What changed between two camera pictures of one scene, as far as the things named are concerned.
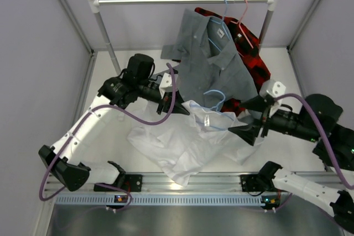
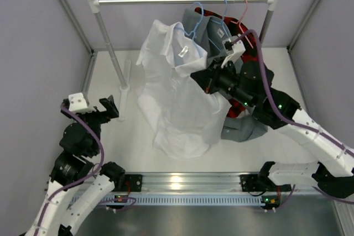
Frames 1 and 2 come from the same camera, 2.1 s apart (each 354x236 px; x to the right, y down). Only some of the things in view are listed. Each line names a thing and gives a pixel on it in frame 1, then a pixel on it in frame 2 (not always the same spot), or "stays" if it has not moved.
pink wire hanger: [239, 22] stays
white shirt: [187, 146] -> [184, 116]
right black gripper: [259, 104] -> [208, 79]
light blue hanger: [217, 110] -> [198, 22]
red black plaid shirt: [250, 48] stays
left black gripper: [166, 102] -> [112, 110]
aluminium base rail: [155, 183] stays
